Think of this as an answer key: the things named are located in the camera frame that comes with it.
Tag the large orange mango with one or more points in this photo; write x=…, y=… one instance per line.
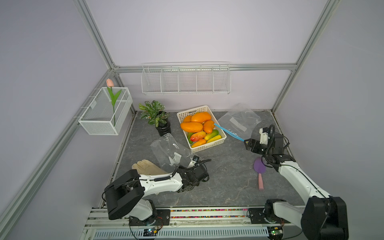
x=191, y=127

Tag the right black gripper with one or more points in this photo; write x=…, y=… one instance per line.
x=256, y=143

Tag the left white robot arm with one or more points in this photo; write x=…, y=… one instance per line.
x=125, y=196

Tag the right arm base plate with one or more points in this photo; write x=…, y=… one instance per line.
x=258, y=216

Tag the pink artificial tulip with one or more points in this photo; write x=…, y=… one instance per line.
x=114, y=96

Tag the white wire wall shelf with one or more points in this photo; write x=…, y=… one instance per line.
x=186, y=78

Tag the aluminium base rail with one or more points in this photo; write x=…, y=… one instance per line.
x=189, y=223

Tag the purple pink brush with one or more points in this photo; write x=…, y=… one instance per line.
x=260, y=169

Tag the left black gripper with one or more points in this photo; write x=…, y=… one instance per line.
x=183, y=167

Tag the green mango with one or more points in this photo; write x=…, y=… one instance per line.
x=213, y=134

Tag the orange mango back left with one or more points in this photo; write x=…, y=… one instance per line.
x=187, y=119

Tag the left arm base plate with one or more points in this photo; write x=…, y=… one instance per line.
x=162, y=217

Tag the orange mango top of basket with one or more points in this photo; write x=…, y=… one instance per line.
x=201, y=117

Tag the small orange mango right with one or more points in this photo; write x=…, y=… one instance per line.
x=208, y=126

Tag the red yellow mango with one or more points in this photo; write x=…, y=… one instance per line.
x=195, y=137

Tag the green potted plant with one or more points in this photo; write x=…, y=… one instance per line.
x=154, y=113

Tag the clear zip-top bag blue zipper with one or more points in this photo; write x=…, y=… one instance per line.
x=170, y=154

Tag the white mesh wall basket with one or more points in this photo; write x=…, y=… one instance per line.
x=97, y=118

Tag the small orange mango front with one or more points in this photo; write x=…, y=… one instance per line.
x=198, y=143

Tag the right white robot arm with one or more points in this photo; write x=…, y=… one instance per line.
x=324, y=217

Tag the small orange mango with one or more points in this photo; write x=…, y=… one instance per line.
x=208, y=126
x=198, y=143

